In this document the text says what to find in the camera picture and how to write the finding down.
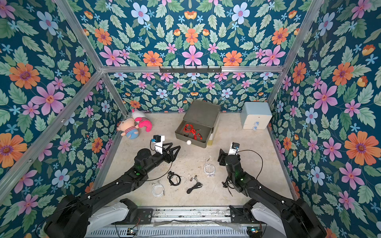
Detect white earphones front left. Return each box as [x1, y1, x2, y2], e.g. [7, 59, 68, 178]
[152, 180, 165, 197]

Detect black bundled earphones centre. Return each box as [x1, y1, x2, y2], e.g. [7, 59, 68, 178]
[187, 175, 203, 194]

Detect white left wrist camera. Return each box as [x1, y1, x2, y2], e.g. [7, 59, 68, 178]
[151, 135, 165, 154]

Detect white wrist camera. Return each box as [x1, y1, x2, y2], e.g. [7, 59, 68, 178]
[228, 142, 240, 155]
[151, 135, 165, 154]

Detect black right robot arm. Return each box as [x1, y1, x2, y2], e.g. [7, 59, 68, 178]
[218, 149, 326, 238]

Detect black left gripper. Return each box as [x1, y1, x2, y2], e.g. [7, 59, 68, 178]
[142, 142, 179, 175]

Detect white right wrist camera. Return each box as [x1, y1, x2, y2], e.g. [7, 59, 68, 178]
[228, 142, 240, 155]

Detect red wired earphones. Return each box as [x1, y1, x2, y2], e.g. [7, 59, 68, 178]
[190, 129, 202, 140]
[183, 124, 194, 134]

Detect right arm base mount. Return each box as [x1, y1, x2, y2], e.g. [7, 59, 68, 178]
[229, 199, 254, 224]

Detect three-drawer mini cabinet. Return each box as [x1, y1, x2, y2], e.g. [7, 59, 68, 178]
[183, 100, 221, 140]

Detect grey top drawer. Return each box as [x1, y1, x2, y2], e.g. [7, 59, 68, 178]
[175, 120, 214, 148]

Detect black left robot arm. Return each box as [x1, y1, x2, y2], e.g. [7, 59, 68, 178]
[44, 143, 180, 238]

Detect white earphones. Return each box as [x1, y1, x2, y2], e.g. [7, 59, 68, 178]
[203, 158, 216, 178]
[152, 180, 165, 197]

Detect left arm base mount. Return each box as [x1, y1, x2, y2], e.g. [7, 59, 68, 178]
[119, 198, 153, 225]

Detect light blue small cabinet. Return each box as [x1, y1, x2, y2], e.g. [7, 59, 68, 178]
[241, 102, 272, 131]

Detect black coiled earphones right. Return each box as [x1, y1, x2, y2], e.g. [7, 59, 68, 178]
[222, 176, 235, 196]

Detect pink white plush toy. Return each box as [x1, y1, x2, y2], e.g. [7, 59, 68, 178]
[132, 109, 152, 132]

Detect white earphones centre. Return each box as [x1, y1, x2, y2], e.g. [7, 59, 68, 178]
[203, 158, 216, 178]

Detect black coiled earphones left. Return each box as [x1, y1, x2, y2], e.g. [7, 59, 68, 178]
[167, 171, 182, 186]

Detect black hook rail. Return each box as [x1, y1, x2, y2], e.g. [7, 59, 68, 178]
[159, 66, 222, 74]

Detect black coiled earphones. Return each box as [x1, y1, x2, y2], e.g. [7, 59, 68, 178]
[167, 171, 182, 186]
[222, 176, 235, 196]

